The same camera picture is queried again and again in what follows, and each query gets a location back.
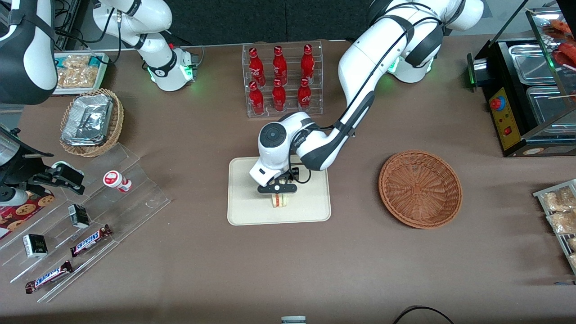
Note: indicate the red cola bottle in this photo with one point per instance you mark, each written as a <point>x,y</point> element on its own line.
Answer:
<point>256,101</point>
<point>279,99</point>
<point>256,67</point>
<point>308,65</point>
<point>280,67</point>
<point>304,98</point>

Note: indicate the clear bag of crackers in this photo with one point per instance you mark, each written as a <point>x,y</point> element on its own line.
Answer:
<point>560,200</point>
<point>562,222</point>

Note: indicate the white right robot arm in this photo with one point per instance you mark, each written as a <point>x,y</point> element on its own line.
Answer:
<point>27,54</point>

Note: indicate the stack of foil trays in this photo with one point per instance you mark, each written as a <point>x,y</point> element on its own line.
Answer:
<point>87,119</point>

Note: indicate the clear acrylic stepped display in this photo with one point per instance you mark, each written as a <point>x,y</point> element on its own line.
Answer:
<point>139,198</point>

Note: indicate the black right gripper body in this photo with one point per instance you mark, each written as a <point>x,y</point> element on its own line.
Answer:
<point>23,169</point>

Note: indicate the steel food pan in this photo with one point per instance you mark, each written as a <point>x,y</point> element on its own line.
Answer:
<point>546,105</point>
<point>531,63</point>

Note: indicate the small white red-capped bottle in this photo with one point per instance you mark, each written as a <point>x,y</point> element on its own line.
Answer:
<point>114,180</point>

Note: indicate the grey cylindrical object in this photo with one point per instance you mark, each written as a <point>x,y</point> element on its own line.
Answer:
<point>293,320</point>

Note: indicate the round brown wicker basket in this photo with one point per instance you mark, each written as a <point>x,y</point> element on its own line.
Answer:
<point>420,189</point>

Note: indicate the light tan wicker basket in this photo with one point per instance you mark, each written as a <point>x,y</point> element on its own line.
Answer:
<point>90,150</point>

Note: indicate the brown Snickers bar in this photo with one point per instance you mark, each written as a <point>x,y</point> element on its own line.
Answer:
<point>48,276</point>
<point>90,240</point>

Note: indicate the triangle sandwich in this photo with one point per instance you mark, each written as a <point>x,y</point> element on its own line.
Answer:
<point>280,201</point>

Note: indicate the clear bag of snacks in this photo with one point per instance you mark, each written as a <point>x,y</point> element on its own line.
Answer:
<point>76,60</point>
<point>78,77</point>

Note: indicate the red cookie box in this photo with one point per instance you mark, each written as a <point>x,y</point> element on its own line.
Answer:
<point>24,211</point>

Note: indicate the small black carton box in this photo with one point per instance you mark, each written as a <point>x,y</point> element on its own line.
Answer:
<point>35,245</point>
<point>79,216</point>

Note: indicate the white tray with snacks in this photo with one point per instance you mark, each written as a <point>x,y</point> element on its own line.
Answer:
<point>102,72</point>

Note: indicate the tray of packaged snacks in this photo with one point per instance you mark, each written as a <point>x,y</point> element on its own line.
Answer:
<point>540,194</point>

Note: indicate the cream plastic tray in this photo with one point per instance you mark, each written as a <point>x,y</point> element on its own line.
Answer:
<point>306,207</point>

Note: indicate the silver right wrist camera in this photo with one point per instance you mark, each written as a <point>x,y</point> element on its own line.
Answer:
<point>13,196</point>

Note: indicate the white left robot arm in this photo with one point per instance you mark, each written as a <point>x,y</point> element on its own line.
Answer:
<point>360,67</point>

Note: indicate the black food warmer appliance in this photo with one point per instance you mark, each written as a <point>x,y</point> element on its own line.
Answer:
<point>508,130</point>

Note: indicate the clear acrylic bottle rack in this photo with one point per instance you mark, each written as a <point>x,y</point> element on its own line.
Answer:
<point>290,112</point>

